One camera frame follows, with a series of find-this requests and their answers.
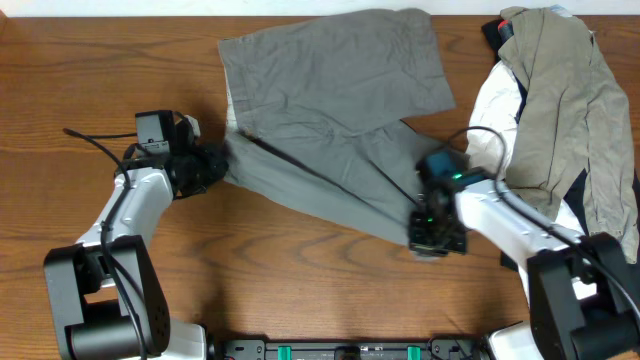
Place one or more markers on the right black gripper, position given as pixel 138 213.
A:
pixel 418 243

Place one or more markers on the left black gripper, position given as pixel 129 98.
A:
pixel 215 164

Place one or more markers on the grey shorts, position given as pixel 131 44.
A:
pixel 317 117

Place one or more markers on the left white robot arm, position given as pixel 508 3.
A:
pixel 104 293

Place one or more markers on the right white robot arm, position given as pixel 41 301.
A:
pixel 582 297

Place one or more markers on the white garment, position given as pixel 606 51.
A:
pixel 492 130

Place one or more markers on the olive khaki garment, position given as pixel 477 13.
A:
pixel 570 110

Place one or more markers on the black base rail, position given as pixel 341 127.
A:
pixel 446 348

